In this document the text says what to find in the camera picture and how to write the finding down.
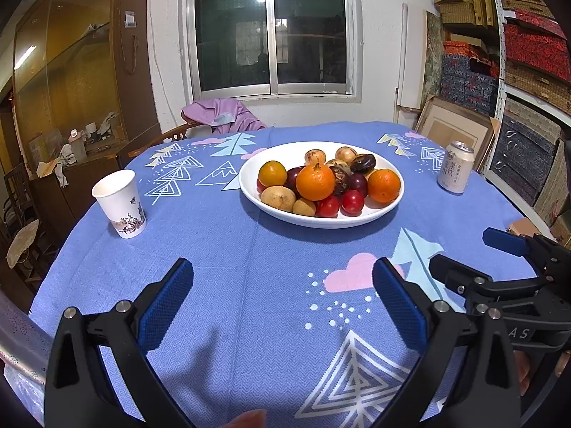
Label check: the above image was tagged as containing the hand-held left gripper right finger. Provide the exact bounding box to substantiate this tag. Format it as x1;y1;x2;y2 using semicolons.
372;258;522;428

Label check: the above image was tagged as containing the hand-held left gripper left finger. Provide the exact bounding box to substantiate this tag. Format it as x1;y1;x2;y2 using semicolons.
44;258;194;428

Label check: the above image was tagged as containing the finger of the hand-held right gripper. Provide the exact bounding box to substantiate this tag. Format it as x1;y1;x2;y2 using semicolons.
428;253;496;297
482;227;571;277

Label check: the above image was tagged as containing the white oval plate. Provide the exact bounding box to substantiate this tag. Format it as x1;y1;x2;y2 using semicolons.
239;141;405;229

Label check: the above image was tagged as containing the orange tangerine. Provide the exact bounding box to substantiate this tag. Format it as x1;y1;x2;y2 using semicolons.
295;163;336;201
367;168;401;204

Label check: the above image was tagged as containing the dark red plum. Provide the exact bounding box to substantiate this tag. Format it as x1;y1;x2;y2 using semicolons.
348;173;369;197

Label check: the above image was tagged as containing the dark water chestnut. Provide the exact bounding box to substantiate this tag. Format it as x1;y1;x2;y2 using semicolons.
350;154;378;174
329;166;352;196

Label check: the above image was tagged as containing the tan oval fruit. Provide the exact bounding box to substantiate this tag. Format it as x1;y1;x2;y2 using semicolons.
261;186;297;212

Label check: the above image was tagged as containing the yellow orange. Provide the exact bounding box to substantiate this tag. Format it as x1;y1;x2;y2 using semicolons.
259;160;287;187

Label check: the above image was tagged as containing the person's right hand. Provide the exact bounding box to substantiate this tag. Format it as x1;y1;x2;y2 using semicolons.
513;350;534;395

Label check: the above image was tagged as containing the person's left hand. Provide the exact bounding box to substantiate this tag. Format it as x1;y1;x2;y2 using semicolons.
221;409;268;428

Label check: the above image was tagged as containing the brown cardboard box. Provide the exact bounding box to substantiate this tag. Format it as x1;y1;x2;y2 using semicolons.
506;218;542;238

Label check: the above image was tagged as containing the white drink can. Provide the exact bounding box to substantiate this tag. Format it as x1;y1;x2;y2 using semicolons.
437;141;475;195

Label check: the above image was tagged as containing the blue printed tablecloth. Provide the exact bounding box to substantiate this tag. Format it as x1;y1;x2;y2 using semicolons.
29;121;554;428

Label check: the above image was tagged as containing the white printed paper cup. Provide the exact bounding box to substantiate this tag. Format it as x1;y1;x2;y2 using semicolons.
91;170;147;239

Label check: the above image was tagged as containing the white patterned cloth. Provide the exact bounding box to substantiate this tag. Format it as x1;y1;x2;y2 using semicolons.
0;292;56;411

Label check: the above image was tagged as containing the wooden chair with pale cushion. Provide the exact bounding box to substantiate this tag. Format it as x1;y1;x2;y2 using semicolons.
0;163;54;281

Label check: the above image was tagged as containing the wooden armchair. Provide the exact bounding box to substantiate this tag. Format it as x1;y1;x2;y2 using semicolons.
117;107;201;168

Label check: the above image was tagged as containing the white rag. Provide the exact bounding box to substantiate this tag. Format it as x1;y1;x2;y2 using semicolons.
36;143;74;188

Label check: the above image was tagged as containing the white metal shelf rack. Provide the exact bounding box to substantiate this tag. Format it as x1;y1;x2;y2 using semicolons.
484;0;571;188

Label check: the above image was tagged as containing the green marbled panel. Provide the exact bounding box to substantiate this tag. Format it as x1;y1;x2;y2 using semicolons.
421;11;447;99

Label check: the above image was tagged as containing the purple garment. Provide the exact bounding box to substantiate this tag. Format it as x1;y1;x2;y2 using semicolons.
182;98;268;135

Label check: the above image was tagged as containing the white leaning board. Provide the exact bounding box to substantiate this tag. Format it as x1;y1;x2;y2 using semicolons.
395;2;426;112

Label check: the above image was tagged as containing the wooden glass cabinet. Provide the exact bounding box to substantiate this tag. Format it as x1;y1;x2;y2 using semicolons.
0;0;161;233

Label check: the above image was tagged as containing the sliding glass window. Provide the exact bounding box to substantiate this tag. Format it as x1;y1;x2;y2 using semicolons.
181;0;362;101

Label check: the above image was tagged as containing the wooden picture frame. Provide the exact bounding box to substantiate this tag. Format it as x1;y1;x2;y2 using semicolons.
413;95;502;172

